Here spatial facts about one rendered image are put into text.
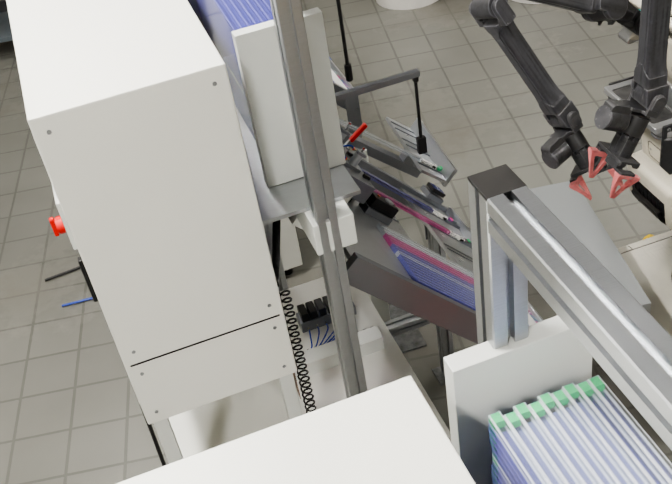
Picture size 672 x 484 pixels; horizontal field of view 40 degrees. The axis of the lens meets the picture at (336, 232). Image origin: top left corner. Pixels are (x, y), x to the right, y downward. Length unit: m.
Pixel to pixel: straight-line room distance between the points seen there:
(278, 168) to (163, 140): 0.29
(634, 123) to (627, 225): 1.59
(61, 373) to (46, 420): 0.23
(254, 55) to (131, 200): 0.33
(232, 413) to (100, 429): 1.04
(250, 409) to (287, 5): 1.24
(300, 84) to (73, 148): 0.38
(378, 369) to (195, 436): 0.50
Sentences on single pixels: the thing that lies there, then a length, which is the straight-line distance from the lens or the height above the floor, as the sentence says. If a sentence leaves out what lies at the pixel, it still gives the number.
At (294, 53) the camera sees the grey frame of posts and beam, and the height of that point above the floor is 1.72.
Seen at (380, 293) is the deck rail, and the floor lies 1.13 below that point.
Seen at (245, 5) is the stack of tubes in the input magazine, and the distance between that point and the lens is 1.87.
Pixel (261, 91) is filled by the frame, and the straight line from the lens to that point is 1.69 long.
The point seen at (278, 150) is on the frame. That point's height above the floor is 1.46.
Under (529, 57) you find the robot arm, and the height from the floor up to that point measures 1.22.
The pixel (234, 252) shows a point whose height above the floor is 1.35.
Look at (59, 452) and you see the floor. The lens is 3.40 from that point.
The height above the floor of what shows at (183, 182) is 1.53.
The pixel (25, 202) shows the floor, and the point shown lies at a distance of 4.67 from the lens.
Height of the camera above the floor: 2.40
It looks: 38 degrees down
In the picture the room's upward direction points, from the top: 10 degrees counter-clockwise
